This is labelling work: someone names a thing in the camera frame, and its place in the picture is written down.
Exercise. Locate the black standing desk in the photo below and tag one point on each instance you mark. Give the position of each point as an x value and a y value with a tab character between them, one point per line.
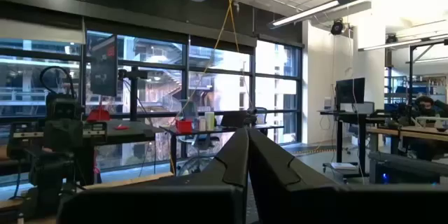
339	136

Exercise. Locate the person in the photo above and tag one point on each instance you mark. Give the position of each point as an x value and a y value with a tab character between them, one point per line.
425	106

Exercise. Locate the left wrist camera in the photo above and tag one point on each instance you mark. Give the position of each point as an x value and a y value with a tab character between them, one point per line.
63	106

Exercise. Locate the black hanging screen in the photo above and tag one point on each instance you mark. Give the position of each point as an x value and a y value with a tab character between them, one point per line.
104	66

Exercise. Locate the black laptop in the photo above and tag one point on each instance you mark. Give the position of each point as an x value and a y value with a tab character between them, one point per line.
234	119

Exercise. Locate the black computer monitor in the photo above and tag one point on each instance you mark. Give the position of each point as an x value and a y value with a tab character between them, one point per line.
350	91

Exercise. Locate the grey roller blind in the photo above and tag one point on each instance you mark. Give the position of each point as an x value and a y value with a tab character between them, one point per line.
42	31

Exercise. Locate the red cloth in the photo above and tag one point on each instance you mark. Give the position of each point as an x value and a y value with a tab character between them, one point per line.
98	115

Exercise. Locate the black office chair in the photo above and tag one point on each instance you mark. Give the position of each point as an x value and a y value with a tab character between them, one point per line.
260	115

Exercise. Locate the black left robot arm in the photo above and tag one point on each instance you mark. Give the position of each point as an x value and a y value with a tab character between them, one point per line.
52	182

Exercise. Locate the small flat red object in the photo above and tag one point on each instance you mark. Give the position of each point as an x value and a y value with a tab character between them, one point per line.
121	127

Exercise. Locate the black stand pole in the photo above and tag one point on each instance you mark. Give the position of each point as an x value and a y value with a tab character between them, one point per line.
133	94

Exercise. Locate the black ceiling camera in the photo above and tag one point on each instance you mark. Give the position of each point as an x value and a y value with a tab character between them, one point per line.
337	27

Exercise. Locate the red box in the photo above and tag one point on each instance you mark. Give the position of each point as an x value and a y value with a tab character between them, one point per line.
184	126

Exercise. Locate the black table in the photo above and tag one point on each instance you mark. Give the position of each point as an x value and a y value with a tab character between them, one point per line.
210	130

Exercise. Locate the long ceiling light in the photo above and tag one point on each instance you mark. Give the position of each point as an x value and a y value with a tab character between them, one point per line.
315	11

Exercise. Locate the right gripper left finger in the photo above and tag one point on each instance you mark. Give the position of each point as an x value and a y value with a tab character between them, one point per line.
210	199

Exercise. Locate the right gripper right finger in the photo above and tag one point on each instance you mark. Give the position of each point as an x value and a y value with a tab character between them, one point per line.
297	199

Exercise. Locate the wooden table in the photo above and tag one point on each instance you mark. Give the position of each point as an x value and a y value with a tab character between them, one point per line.
413	133

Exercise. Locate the black equipment box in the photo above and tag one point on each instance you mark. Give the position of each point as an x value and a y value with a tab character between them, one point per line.
24	147
94	126

